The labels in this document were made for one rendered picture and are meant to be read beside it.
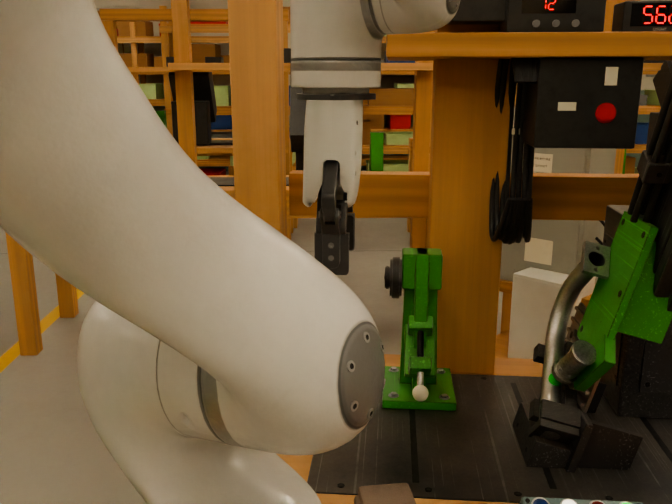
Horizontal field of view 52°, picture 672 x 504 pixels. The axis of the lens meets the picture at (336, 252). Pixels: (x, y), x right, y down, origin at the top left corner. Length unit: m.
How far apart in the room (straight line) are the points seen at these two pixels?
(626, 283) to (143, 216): 0.80
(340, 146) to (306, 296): 0.23
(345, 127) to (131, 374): 0.28
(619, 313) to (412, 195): 0.55
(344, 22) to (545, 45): 0.65
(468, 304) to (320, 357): 0.99
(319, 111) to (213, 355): 0.29
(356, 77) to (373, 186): 0.81
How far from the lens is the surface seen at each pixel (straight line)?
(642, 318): 1.08
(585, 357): 1.06
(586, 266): 1.10
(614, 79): 1.27
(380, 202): 1.43
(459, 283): 1.39
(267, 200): 1.36
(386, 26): 0.62
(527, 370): 1.50
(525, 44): 1.22
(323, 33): 0.63
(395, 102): 8.00
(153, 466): 0.53
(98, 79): 0.34
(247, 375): 0.41
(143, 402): 0.50
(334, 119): 0.62
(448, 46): 1.20
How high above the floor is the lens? 1.47
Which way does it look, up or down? 14 degrees down
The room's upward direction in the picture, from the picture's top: straight up
